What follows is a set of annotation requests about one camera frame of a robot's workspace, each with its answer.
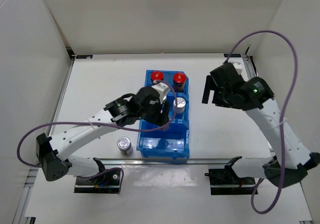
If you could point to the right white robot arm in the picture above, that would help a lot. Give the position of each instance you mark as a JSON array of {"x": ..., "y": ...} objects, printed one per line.
[{"x": 291, "y": 160}]

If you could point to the blue corner label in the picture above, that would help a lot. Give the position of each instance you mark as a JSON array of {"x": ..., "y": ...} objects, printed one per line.
[
  {"x": 84, "y": 57},
  {"x": 233, "y": 55}
]

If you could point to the middle blue storage bin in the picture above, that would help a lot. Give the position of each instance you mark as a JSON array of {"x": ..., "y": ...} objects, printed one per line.
[{"x": 176, "y": 118}]

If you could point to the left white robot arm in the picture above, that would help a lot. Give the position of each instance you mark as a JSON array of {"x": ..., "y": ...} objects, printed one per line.
[{"x": 56, "y": 153}]

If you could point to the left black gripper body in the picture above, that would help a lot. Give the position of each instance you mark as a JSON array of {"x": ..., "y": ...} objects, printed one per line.
[{"x": 153, "y": 113}]

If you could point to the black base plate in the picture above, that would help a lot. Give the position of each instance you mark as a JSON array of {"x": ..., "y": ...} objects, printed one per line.
[
  {"x": 109, "y": 182},
  {"x": 224, "y": 184}
]

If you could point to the red-lid sauce jar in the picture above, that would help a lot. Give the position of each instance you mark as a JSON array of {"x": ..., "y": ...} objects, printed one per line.
[
  {"x": 157, "y": 76},
  {"x": 179, "y": 81}
]

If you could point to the left blue corner label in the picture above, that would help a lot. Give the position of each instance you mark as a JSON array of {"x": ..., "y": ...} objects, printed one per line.
[{"x": 84, "y": 57}]

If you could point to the right blue corner label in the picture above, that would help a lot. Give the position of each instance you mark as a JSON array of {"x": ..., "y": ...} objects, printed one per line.
[{"x": 233, "y": 55}]

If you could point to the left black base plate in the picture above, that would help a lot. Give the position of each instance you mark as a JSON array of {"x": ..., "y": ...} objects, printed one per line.
[{"x": 109, "y": 182}]

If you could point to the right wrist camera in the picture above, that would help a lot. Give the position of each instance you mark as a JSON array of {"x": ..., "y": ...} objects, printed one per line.
[{"x": 227, "y": 73}]

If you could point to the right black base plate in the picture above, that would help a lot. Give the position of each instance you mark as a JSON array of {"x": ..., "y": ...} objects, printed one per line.
[{"x": 224, "y": 184}]

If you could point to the near blue storage bin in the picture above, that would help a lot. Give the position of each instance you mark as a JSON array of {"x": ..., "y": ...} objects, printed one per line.
[{"x": 172, "y": 143}]

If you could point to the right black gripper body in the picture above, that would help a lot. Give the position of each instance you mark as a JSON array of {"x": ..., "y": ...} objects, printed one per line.
[{"x": 220, "y": 98}]

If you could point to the left near silver-lid jar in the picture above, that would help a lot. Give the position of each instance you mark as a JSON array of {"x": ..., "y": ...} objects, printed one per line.
[{"x": 125, "y": 146}]

